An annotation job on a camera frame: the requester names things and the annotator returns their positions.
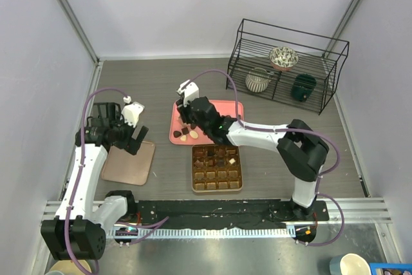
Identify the black wire rack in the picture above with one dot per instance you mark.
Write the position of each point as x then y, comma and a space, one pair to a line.
320, 56

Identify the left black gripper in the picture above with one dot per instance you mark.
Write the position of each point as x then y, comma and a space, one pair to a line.
130, 144

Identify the white oval chocolate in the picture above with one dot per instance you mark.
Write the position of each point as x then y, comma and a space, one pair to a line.
193, 134

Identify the striped ceramic cup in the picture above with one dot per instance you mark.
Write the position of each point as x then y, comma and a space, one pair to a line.
257, 80

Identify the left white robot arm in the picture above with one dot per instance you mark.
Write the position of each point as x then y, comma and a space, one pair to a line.
77, 230

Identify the pink plastic tray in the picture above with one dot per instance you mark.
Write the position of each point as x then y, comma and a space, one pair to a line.
223, 107

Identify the beige plate bottom left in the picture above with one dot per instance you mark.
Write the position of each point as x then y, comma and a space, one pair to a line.
64, 267

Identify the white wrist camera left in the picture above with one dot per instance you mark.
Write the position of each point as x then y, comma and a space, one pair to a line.
131, 111

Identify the blue box corner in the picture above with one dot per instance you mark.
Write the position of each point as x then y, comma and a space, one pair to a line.
391, 268

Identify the metal tongs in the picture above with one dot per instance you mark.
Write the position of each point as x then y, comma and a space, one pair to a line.
182, 123

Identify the rose gold tin lid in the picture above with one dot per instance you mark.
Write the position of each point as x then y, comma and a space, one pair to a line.
122, 167

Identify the dark heart chocolate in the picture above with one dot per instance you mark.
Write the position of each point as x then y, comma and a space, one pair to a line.
177, 134

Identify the floral ceramic bowl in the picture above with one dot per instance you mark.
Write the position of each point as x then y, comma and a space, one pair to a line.
283, 58

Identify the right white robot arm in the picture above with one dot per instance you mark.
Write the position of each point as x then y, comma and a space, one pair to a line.
303, 153

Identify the dark green mug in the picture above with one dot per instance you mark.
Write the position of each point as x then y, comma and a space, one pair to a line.
303, 87

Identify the white bowl bottom right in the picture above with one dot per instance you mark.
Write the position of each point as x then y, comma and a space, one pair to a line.
349, 264

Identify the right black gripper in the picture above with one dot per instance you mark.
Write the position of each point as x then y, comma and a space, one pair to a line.
184, 111

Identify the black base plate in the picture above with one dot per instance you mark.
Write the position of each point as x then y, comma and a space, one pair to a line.
220, 214

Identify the gold chocolate box with tray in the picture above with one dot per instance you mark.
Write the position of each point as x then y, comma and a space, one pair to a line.
216, 169

